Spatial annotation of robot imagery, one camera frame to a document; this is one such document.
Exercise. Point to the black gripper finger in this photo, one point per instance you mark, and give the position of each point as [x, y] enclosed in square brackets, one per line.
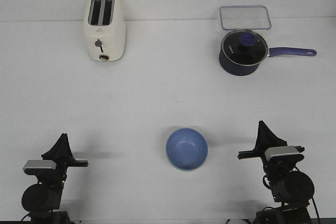
[273, 140]
[68, 153]
[57, 151]
[261, 136]

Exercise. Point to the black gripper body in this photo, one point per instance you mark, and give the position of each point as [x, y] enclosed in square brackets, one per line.
[57, 175]
[277, 167]

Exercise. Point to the blue bowl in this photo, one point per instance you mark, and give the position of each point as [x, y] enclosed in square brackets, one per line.
[186, 148]

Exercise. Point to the green bowl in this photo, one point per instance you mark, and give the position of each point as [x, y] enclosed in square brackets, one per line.
[186, 169]

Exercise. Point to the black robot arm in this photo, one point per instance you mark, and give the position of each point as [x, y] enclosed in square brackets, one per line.
[289, 186]
[43, 201]

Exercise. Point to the dark blue saucepan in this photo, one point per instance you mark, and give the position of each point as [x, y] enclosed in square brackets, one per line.
[238, 70]

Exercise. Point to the glass pot lid blue knob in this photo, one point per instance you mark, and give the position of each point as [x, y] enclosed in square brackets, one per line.
[244, 47]

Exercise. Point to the clear plastic container blue rim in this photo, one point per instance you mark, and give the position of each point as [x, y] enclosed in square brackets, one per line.
[253, 17]

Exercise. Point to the white toaster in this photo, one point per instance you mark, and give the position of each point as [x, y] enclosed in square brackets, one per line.
[104, 29]

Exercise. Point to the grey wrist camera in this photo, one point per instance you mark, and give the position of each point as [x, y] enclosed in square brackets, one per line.
[280, 151]
[39, 164]

